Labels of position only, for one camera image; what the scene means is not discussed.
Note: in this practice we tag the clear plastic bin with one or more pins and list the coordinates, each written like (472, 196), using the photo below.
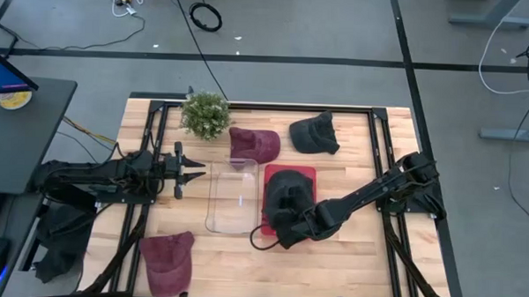
(232, 200)

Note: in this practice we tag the computer monitor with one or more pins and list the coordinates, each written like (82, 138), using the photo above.
(2, 73)

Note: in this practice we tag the black cloth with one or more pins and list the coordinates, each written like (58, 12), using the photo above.
(62, 243)

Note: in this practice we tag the grey desk leg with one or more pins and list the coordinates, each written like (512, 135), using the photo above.
(489, 19)
(512, 134)

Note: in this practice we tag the maroon cap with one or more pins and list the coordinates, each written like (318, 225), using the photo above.
(253, 143)
(168, 260)

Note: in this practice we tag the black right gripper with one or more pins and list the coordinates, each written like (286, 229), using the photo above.
(310, 225)

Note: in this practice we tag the small green potted plant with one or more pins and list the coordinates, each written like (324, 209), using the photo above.
(205, 115)

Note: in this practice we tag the black aluminium table frame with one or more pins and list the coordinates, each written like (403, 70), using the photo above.
(292, 108)

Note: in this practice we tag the round yellow container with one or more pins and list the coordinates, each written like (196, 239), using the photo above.
(10, 100)

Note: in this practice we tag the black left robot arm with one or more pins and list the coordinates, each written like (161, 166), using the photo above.
(96, 173)

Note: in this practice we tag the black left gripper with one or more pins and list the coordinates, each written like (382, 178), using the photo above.
(178, 172)

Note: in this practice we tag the translucent red plastic bin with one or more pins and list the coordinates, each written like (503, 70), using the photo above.
(310, 173)

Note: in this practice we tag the dark grey cap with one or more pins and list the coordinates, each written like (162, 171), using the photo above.
(287, 189)
(311, 134)

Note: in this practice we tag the dark grey desk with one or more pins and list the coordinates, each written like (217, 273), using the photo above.
(18, 135)

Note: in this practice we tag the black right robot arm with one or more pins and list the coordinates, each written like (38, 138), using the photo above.
(378, 188)

